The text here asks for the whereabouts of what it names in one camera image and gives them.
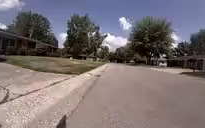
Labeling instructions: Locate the low dark house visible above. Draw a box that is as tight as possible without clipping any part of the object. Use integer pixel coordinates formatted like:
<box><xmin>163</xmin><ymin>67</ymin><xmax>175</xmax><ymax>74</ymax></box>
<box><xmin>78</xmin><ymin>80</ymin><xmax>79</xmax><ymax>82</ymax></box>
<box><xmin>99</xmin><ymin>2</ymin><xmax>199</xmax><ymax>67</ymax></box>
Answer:
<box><xmin>0</xmin><ymin>23</ymin><xmax>60</xmax><ymax>62</ymax></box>

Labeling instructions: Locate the cracked concrete driveway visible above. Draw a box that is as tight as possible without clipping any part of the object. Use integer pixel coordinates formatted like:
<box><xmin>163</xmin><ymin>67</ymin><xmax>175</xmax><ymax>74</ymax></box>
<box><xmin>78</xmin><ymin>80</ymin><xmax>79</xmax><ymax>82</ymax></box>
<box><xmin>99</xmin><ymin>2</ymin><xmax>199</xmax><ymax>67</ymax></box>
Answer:
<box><xmin>0</xmin><ymin>61</ymin><xmax>78</xmax><ymax>108</ymax></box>

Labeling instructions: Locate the low building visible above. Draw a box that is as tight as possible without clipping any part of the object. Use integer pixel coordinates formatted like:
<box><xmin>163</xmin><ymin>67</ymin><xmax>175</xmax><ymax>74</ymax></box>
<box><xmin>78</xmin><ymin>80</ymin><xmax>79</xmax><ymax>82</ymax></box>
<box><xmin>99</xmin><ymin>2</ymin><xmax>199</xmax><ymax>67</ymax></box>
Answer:
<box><xmin>165</xmin><ymin>53</ymin><xmax>205</xmax><ymax>73</ymax></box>

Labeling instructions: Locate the robot's own part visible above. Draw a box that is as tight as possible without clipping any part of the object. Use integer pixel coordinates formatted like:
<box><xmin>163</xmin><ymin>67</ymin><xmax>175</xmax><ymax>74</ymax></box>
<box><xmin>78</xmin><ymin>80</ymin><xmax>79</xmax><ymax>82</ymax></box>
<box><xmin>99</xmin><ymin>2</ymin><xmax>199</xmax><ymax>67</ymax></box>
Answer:
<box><xmin>56</xmin><ymin>114</ymin><xmax>68</xmax><ymax>128</ymax></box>

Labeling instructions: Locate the large green tree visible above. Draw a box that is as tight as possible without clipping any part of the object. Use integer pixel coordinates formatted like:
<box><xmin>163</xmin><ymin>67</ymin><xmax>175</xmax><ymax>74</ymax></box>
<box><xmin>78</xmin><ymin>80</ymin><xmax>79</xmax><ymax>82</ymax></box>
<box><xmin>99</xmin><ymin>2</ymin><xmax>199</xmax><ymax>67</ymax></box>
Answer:
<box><xmin>127</xmin><ymin>16</ymin><xmax>175</xmax><ymax>65</ymax></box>
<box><xmin>63</xmin><ymin>13</ymin><xmax>108</xmax><ymax>60</ymax></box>
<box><xmin>187</xmin><ymin>28</ymin><xmax>205</xmax><ymax>56</ymax></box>
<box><xmin>7</xmin><ymin>10</ymin><xmax>60</xmax><ymax>48</ymax></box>

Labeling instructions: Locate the pale concrete driveway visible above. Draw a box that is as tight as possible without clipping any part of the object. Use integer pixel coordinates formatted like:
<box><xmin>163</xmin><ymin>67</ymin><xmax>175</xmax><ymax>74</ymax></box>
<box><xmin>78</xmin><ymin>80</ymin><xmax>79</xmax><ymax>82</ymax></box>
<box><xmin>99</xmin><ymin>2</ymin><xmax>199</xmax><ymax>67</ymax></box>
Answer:
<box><xmin>149</xmin><ymin>66</ymin><xmax>198</xmax><ymax>75</ymax></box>

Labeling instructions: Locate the row of bushes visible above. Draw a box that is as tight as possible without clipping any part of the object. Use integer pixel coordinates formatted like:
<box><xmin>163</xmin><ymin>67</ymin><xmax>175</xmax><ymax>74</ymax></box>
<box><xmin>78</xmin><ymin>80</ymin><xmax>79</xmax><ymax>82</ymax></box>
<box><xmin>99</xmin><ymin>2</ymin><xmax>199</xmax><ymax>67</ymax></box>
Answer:
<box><xmin>4</xmin><ymin>45</ymin><xmax>64</xmax><ymax>57</ymax></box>

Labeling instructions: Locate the pale concrete kerb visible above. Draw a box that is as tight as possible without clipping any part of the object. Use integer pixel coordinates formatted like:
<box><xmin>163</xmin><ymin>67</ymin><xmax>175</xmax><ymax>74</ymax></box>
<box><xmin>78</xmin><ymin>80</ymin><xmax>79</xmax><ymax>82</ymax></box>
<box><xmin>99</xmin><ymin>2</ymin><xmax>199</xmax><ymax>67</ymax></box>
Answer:
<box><xmin>0</xmin><ymin>63</ymin><xmax>110</xmax><ymax>128</ymax></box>

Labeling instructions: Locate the grass lawn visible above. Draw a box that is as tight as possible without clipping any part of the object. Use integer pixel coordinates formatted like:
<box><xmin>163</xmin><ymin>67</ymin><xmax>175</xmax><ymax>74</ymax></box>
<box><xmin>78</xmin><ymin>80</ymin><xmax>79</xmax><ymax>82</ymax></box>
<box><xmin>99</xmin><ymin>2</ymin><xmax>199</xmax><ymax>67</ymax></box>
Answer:
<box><xmin>4</xmin><ymin>54</ymin><xmax>108</xmax><ymax>76</ymax></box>

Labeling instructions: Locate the grey asphalt road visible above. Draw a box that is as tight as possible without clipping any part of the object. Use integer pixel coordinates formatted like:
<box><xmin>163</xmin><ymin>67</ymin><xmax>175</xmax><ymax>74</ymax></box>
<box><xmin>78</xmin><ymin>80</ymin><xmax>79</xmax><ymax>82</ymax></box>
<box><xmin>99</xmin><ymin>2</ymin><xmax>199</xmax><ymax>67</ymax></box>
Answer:
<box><xmin>55</xmin><ymin>62</ymin><xmax>205</xmax><ymax>128</ymax></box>

